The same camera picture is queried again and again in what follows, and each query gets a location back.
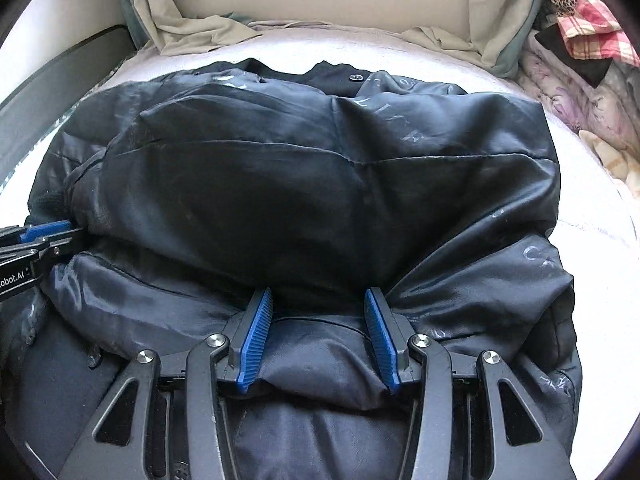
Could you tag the black cloth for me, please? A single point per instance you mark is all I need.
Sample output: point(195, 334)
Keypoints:
point(595, 67)

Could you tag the pink floral quilt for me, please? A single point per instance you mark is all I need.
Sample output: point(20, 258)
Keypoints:
point(575, 105)

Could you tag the cream cloth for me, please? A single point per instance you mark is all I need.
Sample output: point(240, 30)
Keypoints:
point(615, 160)

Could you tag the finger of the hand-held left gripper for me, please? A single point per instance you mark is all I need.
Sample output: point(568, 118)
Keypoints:
point(47, 230)
point(65, 244)

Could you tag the dark navy printed coat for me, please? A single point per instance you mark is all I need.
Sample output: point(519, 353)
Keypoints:
point(300, 185)

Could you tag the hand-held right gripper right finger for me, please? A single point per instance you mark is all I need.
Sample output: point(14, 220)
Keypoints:
point(381, 340)

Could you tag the red plaid cloth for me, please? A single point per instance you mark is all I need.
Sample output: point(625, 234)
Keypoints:
point(595, 30)

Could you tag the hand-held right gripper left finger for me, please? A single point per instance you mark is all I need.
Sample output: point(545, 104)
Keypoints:
point(256, 340)

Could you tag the teal curtain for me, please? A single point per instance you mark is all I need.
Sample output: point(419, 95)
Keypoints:
point(130, 10)
point(520, 45)

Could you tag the beige curtain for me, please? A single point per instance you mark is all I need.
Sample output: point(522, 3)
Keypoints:
point(190, 25)
point(490, 25)

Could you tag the dark grey bed headboard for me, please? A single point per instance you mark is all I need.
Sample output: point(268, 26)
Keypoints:
point(40, 85)

